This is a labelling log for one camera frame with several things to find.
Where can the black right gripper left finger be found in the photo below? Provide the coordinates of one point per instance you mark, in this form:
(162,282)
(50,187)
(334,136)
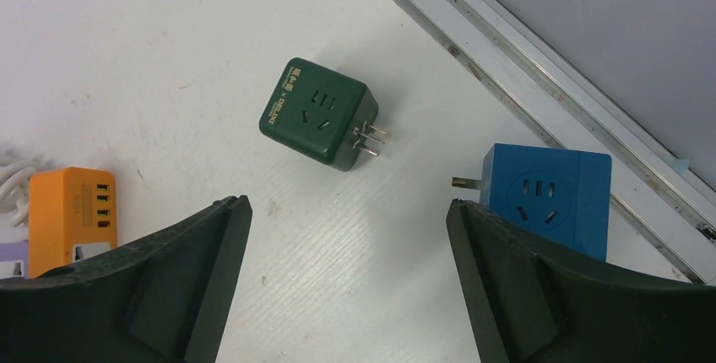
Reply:
(164,297)

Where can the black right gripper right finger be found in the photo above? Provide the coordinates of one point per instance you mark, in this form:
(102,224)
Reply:
(533,300)

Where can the blue cube socket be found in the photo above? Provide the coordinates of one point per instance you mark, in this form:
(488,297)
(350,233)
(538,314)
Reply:
(560,194)

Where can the orange power strip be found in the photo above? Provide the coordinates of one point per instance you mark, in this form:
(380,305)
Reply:
(72,217)

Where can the purple USB power strip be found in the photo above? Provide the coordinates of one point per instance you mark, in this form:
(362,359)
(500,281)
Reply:
(14,258)

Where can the green cube socket adapter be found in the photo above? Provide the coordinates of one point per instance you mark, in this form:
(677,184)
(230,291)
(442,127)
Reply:
(322,114)

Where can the metal table edge rail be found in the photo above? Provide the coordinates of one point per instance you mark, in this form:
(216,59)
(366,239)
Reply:
(653,190)

